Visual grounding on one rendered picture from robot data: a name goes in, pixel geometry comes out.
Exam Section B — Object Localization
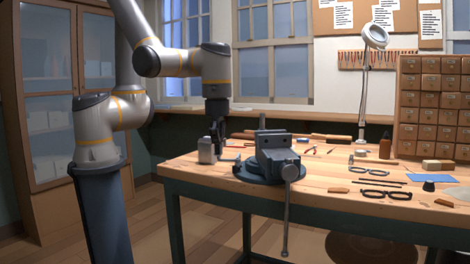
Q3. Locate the blue-grey glasses frame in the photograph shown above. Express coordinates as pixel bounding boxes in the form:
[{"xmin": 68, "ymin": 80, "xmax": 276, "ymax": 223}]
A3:
[{"xmin": 348, "ymin": 165, "xmax": 391, "ymax": 178}]

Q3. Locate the brown leather tool roll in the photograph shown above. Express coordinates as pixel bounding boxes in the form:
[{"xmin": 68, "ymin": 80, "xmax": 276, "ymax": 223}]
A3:
[{"xmin": 230, "ymin": 131, "xmax": 257, "ymax": 142}]

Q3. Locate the blue-grey vise body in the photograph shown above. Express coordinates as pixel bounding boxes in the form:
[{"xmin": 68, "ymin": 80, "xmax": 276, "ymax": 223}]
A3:
[{"xmin": 244, "ymin": 145, "xmax": 275, "ymax": 178}]

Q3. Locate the silver metal block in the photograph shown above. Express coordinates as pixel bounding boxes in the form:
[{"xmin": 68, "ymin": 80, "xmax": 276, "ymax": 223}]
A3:
[{"xmin": 197, "ymin": 135, "xmax": 218, "ymax": 165}]

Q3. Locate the black glasses frame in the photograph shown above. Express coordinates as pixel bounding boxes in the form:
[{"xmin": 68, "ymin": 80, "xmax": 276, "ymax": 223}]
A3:
[{"xmin": 359, "ymin": 188, "xmax": 414, "ymax": 202}]

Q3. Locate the wooden wall shelf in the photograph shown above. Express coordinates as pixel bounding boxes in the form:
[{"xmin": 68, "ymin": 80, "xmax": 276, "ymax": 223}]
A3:
[{"xmin": 154, "ymin": 104, "xmax": 395, "ymax": 126}]

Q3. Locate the wide cork notice board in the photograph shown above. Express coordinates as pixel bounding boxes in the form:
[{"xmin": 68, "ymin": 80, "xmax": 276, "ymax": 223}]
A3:
[{"xmin": 311, "ymin": 0, "xmax": 419, "ymax": 37}]

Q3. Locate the grey vise lock lever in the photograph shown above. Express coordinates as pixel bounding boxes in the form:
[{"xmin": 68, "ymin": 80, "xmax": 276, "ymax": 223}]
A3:
[{"xmin": 217, "ymin": 151, "xmax": 243, "ymax": 174}]

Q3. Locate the wooden glass-door cabinet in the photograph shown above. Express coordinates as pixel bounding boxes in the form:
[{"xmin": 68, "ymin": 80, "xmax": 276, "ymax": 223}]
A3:
[{"xmin": 0, "ymin": 0, "xmax": 136, "ymax": 247}]

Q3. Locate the long wooden stick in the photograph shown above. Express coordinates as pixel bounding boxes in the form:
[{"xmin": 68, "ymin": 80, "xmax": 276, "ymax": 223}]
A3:
[{"xmin": 243, "ymin": 129, "xmax": 313, "ymax": 140}]

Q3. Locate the wooden wall rack with pliers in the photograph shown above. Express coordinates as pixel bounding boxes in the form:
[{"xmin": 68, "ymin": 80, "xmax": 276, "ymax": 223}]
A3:
[{"xmin": 337, "ymin": 49, "xmax": 419, "ymax": 72}]

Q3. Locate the wooden small-drawer cabinet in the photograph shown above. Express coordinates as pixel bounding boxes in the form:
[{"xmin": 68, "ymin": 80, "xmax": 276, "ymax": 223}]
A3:
[{"xmin": 392, "ymin": 53, "xmax": 470, "ymax": 165}]

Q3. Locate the narrow cork notice board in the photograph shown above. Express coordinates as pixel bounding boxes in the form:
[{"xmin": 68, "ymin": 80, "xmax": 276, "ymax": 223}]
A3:
[{"xmin": 417, "ymin": 0, "xmax": 444, "ymax": 50}]

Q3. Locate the grey vise handle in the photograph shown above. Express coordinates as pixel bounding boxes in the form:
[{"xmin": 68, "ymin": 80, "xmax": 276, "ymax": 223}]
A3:
[{"xmin": 280, "ymin": 159, "xmax": 300, "ymax": 258}]

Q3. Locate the grey vise sliding jaw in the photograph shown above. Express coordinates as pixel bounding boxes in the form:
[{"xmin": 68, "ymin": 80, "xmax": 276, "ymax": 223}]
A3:
[{"xmin": 255, "ymin": 129, "xmax": 301, "ymax": 176}]

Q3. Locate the blue-grey round vise base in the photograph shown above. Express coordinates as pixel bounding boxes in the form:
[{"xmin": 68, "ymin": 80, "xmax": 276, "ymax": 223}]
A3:
[{"xmin": 234, "ymin": 156, "xmax": 307, "ymax": 185}]

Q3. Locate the small wooden-handled hammer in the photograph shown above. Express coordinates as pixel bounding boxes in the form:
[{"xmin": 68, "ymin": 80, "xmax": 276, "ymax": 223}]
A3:
[{"xmin": 348, "ymin": 154, "xmax": 400, "ymax": 166}]

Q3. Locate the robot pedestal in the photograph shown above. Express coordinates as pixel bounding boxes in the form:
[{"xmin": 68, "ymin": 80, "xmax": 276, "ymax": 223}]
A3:
[{"xmin": 67, "ymin": 157, "xmax": 136, "ymax": 264}]

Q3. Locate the white magnifier lamp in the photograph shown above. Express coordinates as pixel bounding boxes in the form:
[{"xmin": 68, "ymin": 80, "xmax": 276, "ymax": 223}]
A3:
[{"xmin": 354, "ymin": 20, "xmax": 391, "ymax": 145}]

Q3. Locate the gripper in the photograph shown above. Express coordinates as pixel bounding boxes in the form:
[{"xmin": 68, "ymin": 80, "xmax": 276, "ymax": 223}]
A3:
[{"xmin": 203, "ymin": 98, "xmax": 231, "ymax": 156}]

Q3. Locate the cream and tan block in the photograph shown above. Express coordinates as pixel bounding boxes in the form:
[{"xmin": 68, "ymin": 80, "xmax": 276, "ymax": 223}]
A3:
[{"xmin": 421, "ymin": 159, "xmax": 457, "ymax": 172}]

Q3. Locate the wooden workbench with blue legs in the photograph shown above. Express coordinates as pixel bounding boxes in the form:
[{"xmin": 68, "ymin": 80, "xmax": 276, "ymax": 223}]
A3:
[{"xmin": 156, "ymin": 137, "xmax": 470, "ymax": 264}]

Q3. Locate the grey cloth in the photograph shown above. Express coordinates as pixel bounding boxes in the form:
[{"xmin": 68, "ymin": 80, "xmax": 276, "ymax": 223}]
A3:
[{"xmin": 441, "ymin": 185, "xmax": 470, "ymax": 204}]

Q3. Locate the brown bottle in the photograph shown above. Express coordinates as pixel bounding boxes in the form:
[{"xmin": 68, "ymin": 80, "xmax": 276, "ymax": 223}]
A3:
[{"xmin": 378, "ymin": 131, "xmax": 393, "ymax": 160}]

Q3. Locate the blue cloth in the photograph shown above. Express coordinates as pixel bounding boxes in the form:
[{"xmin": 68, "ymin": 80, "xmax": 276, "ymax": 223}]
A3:
[{"xmin": 405, "ymin": 173, "xmax": 460, "ymax": 184}]

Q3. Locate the round brown stool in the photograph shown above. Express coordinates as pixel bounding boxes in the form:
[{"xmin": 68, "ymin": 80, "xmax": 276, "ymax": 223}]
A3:
[{"xmin": 325, "ymin": 230, "xmax": 420, "ymax": 264}]

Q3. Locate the tan wooden block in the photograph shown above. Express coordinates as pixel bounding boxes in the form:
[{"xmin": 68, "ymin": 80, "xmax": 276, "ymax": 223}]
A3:
[{"xmin": 311, "ymin": 132, "xmax": 354, "ymax": 142}]

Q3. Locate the window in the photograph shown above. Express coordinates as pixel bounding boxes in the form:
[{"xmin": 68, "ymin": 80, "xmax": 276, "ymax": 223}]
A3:
[
  {"xmin": 159, "ymin": 0, "xmax": 212, "ymax": 104},
  {"xmin": 232, "ymin": 0, "xmax": 314, "ymax": 106},
  {"xmin": 445, "ymin": 0, "xmax": 470, "ymax": 56}
]

